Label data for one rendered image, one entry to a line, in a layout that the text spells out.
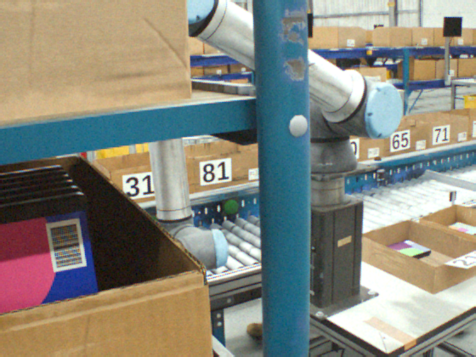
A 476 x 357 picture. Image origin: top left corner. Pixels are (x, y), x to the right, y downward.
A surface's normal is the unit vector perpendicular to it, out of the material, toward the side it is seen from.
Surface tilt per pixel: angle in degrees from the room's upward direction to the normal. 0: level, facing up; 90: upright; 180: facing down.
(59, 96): 91
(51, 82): 92
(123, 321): 90
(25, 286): 82
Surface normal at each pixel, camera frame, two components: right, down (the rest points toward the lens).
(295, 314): 0.33, 0.22
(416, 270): -0.87, 0.17
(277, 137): -0.29, 0.26
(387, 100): 0.57, 0.17
